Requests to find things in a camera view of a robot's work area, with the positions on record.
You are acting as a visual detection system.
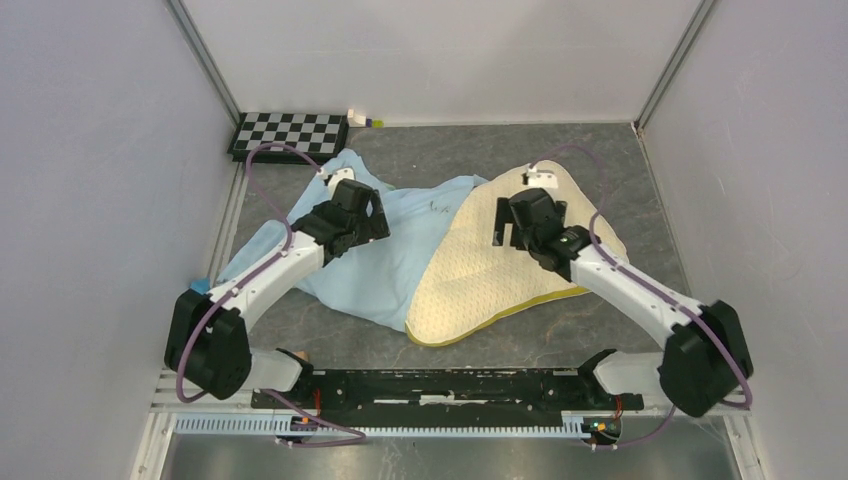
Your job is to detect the light blue pillowcase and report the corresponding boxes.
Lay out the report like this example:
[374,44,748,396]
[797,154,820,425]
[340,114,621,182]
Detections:
[230,148,490,334]

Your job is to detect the cream and yellow pillow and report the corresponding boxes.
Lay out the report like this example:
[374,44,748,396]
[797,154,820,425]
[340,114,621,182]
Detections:
[405,167,587,347]

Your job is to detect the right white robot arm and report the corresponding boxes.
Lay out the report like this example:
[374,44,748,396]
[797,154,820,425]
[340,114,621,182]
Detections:
[493,188,753,417]

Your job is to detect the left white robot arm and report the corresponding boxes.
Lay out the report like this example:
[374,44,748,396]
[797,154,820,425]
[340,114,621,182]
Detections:
[164,178,390,408]

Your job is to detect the black white checkerboard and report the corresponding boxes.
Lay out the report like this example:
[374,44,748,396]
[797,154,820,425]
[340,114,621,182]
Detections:
[227,112,350,165]

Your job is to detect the small white purple toy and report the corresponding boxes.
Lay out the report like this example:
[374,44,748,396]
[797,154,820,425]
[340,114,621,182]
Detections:
[347,108,384,128]

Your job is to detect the blue plastic clip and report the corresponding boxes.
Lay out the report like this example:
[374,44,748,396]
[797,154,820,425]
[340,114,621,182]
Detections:
[189,278,210,295]

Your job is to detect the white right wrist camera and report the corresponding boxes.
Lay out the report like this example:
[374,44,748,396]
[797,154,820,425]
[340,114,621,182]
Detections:
[522,164,559,190]

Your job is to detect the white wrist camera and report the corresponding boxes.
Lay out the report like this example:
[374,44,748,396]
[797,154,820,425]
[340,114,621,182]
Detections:
[316,167,355,198]
[522,164,559,190]

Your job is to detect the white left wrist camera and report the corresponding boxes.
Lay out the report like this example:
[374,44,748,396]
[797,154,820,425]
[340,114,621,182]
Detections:
[316,167,355,198]

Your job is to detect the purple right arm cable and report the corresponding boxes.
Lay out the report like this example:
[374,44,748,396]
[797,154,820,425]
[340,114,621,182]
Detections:
[529,144,755,449]

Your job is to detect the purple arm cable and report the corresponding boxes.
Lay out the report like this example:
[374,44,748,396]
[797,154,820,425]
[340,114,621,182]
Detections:
[529,144,755,449]
[174,142,367,450]

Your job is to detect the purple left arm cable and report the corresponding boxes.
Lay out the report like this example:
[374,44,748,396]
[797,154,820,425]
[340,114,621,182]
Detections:
[174,142,367,450]

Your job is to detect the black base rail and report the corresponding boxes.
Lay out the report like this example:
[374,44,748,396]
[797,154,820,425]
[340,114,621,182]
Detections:
[284,368,644,428]

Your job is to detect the white toothed cable tray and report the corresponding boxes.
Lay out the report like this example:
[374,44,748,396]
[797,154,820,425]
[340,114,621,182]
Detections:
[173,411,624,440]

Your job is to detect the aluminium frame rails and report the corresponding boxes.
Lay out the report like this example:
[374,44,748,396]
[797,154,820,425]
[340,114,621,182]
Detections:
[150,370,260,415]

